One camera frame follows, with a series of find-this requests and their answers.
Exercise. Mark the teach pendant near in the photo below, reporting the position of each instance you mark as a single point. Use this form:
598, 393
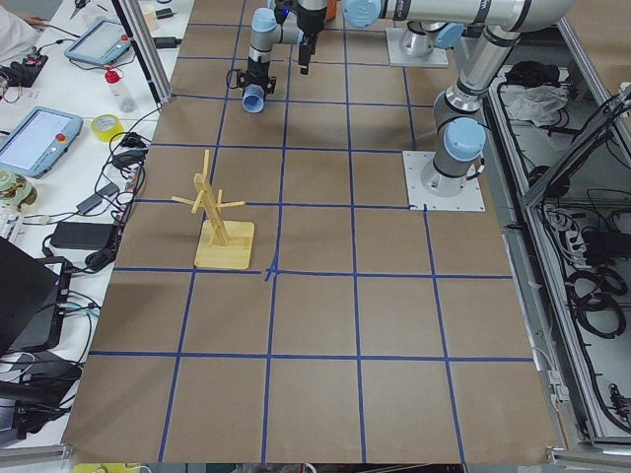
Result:
39, 141

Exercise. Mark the wooden cup tree stand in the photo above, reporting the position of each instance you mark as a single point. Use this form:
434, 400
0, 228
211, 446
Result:
222, 244

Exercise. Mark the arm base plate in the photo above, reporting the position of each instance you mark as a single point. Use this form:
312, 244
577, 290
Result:
428, 190
409, 49

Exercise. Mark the aluminium frame post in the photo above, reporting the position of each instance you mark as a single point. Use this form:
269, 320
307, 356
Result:
131, 17

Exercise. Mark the orange can silver lid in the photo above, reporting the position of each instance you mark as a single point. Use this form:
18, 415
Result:
331, 10

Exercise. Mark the white cloth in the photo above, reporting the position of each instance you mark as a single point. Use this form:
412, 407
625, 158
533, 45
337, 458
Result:
540, 105

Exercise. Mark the light blue cup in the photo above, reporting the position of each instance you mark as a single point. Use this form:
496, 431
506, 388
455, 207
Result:
253, 99

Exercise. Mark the black power adapter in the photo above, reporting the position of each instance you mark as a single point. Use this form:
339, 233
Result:
73, 235

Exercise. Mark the squeeze bottle red cap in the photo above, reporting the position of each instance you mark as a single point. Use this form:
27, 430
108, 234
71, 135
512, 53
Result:
124, 100

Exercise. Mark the yellow tape roll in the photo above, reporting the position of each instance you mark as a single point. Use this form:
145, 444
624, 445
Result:
107, 127

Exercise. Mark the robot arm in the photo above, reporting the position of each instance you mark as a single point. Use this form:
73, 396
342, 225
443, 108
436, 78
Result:
461, 137
276, 23

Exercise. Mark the teach pendant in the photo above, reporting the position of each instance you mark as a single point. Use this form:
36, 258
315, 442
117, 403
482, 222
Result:
39, 141
102, 44

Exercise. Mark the black laptop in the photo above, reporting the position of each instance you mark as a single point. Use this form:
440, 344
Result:
33, 291

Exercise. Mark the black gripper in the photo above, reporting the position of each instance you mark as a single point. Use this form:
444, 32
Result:
311, 21
255, 66

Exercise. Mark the teach pendant far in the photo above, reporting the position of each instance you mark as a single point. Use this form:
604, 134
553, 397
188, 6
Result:
102, 44

